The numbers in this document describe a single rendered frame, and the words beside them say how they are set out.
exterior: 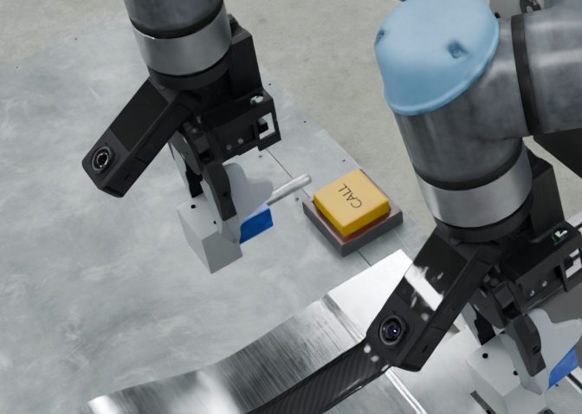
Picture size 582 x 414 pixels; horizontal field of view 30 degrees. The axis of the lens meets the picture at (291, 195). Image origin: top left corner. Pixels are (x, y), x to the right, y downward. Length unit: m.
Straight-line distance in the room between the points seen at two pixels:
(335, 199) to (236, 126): 0.28
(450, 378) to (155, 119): 0.34
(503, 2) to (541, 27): 0.55
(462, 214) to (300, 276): 0.45
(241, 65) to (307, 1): 1.84
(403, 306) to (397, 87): 0.20
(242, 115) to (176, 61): 0.09
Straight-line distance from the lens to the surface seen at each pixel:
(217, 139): 0.92
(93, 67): 1.45
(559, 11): 0.67
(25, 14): 2.93
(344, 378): 0.99
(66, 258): 1.24
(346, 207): 1.16
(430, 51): 0.64
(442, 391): 0.96
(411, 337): 0.78
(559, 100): 0.66
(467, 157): 0.68
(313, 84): 2.52
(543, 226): 0.80
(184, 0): 0.82
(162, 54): 0.85
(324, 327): 1.01
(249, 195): 0.98
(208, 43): 0.85
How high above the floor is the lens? 1.72
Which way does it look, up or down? 49 degrees down
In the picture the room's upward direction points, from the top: 11 degrees counter-clockwise
